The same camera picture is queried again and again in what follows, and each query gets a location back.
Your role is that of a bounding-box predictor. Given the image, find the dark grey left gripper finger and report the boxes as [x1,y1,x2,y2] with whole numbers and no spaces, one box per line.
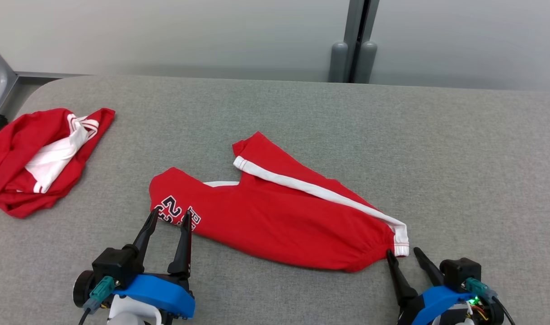
[123,208,160,265]
[168,211,193,276]

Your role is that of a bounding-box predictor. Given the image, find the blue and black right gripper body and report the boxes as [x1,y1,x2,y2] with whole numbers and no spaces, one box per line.
[397,285,505,325]

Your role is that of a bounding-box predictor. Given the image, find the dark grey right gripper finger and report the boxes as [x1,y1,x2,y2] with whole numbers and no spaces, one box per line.
[413,247,445,286]
[386,250,419,307]

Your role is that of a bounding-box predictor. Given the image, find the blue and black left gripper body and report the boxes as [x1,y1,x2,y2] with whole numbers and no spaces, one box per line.
[73,266,196,319]

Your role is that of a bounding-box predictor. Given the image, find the red shorts with white stripe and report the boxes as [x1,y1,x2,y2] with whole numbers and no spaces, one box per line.
[149,131,410,273]

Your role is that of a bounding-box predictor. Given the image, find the red white basketball jersey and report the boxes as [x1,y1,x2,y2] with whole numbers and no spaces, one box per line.
[0,107,116,219]

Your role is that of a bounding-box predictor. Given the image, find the black right cable teal connector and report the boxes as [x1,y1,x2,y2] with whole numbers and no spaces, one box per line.
[464,277,516,325]

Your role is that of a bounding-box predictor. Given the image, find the black cable teal connector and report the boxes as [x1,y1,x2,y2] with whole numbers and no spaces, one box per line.
[464,277,516,325]
[78,276,118,325]

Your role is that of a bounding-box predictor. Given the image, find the black left cable teal connector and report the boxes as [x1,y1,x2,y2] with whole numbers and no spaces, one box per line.
[78,276,118,325]

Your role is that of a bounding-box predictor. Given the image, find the grey rounded post bumper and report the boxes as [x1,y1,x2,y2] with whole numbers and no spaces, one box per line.
[329,42,349,84]
[358,41,378,84]

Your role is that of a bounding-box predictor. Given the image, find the grey vertical partition post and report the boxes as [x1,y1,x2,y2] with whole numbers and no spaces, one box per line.
[342,0,380,84]

